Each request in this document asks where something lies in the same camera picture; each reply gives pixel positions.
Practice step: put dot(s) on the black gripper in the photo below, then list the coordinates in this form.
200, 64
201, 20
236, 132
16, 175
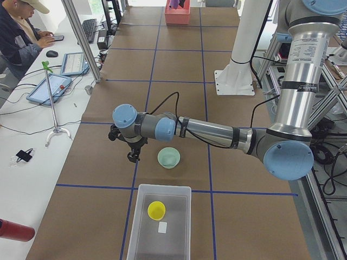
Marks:
134, 146

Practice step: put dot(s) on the mint green bowl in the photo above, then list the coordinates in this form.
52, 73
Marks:
168, 157

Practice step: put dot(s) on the yellow plastic cup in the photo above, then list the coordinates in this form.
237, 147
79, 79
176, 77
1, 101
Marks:
156, 210

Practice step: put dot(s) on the purple microfibre cloth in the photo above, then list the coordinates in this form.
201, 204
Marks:
174, 4

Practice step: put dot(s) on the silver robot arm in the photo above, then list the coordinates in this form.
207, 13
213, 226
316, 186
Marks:
284, 146

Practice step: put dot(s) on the white label in box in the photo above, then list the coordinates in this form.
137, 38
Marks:
162, 227

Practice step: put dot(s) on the clear plastic storage box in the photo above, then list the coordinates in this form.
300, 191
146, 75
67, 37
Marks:
145, 241

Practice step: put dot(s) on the small black pouch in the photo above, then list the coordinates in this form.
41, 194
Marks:
24, 156

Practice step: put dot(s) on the far teach pendant tablet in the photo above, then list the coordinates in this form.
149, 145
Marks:
74, 64

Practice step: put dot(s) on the black computer mouse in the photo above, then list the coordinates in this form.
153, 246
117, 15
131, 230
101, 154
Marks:
52, 53

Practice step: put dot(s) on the black keyboard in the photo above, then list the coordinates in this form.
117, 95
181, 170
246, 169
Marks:
89, 27

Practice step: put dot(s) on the black smartphone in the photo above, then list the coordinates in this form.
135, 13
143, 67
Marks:
58, 38

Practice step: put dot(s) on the red metal bottle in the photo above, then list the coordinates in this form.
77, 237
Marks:
17, 232

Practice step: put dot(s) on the pink plastic tray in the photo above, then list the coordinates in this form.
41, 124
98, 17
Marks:
177, 16

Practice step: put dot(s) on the seated person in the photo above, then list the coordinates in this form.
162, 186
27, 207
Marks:
21, 42

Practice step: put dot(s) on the green handled reach grabber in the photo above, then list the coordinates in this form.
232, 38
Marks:
57, 130

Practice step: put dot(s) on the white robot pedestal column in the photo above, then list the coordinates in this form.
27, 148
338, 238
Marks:
236, 77

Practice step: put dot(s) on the aluminium frame post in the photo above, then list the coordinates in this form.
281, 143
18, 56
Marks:
81, 38

